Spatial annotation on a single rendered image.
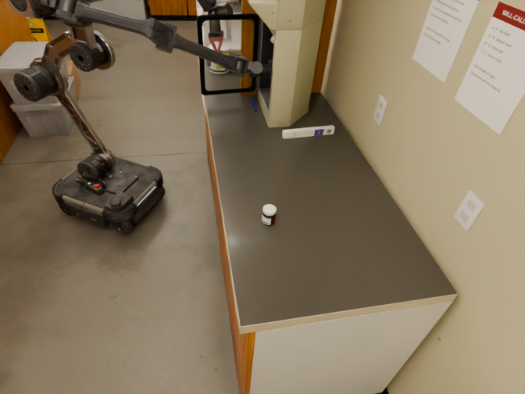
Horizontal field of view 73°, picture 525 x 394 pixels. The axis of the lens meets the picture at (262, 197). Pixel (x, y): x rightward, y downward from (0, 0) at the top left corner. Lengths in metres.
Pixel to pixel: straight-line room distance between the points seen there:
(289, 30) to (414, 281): 1.10
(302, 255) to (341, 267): 0.13
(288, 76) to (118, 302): 1.57
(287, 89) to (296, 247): 0.82
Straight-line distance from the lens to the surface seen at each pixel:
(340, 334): 1.26
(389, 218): 1.44
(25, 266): 2.68
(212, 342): 2.08
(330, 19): 2.10
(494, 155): 1.17
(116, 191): 2.56
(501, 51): 1.18
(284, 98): 1.77
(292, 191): 1.44
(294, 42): 1.67
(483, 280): 1.27
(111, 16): 1.69
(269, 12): 1.61
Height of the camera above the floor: 1.88
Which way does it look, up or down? 42 degrees down
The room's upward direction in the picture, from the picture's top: 5 degrees clockwise
